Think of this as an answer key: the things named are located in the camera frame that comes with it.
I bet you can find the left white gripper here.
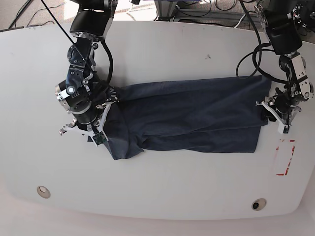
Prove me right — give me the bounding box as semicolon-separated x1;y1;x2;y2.
256;97;302;134

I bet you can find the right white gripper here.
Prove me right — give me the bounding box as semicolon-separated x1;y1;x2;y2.
59;101;115;142

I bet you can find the dark blue t-shirt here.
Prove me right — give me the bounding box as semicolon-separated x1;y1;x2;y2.
103;76;271;160

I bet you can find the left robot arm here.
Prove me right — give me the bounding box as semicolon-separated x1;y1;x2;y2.
252;0;314;134

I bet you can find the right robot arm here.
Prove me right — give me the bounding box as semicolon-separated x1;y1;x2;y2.
55;0;119;146

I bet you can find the red tape rectangle marking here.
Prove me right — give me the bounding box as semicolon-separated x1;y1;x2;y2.
273;139;296;176

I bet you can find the left table grommet hole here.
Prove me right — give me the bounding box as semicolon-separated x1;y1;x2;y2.
36;186;51;199

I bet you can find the table grommet hole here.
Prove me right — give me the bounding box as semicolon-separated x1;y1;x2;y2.
36;186;51;199
252;198;267;211

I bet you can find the right table grommet hole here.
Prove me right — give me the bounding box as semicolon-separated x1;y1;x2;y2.
252;198;267;211

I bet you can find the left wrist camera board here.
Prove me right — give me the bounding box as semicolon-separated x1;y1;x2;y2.
283;124;290;134

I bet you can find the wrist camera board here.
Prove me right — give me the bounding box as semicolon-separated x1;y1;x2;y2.
92;132;108;146
283;124;290;134

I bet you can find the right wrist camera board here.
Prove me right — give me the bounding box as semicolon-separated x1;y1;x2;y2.
92;132;108;146

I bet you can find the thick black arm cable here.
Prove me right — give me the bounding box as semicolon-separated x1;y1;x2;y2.
236;0;288;83

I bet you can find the aluminium frame rail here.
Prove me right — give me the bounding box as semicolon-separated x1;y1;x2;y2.
154;0;248;25

